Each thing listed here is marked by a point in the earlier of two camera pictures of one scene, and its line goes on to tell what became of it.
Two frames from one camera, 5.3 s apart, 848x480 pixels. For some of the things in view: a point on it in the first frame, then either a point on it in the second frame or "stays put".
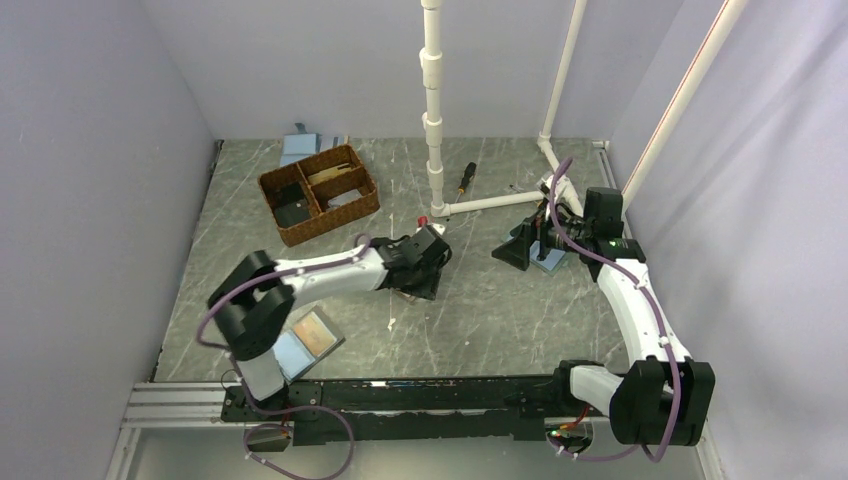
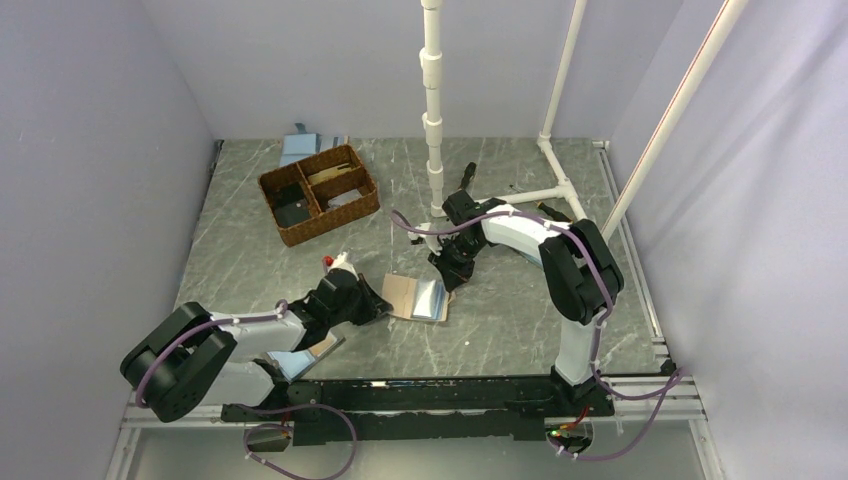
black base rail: [404, 408] stays put
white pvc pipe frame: [431, 65] stays put
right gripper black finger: [517, 251] → [454, 272]
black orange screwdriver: [468, 174] stays put
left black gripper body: [424, 285] → [349, 312]
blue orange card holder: [307, 343] stays put
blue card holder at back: [299, 146] stays put
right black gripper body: [551, 235] → [459, 249]
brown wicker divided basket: [322, 191] stays put
